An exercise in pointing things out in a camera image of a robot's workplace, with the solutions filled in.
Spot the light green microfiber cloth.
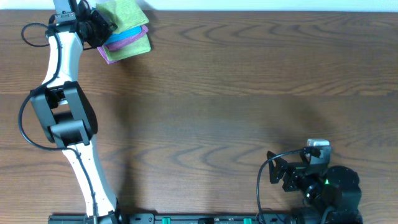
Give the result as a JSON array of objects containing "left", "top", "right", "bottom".
[{"left": 95, "top": 0, "right": 149, "bottom": 34}]

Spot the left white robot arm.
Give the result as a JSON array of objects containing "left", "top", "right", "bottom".
[{"left": 18, "top": 0, "right": 129, "bottom": 223}]

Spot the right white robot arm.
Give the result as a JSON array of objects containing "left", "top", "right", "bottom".
[{"left": 266, "top": 146, "right": 363, "bottom": 223}]

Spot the folded blue cloth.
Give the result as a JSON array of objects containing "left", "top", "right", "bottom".
[{"left": 104, "top": 26, "right": 142, "bottom": 45}]

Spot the folded pink cloth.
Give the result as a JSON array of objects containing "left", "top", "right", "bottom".
[{"left": 98, "top": 25, "right": 148, "bottom": 64}]

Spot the folded green cloth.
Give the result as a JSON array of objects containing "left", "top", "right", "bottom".
[{"left": 103, "top": 34, "right": 151, "bottom": 63}]

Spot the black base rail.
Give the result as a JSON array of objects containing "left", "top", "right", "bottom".
[{"left": 48, "top": 212, "right": 295, "bottom": 224}]

